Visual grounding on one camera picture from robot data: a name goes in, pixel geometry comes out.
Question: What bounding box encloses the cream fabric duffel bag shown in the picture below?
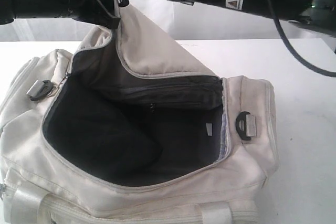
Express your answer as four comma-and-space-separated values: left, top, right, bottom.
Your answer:
1, 5, 278, 223

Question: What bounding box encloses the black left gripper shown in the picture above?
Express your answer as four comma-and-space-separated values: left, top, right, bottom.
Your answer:
69, 0, 120, 29

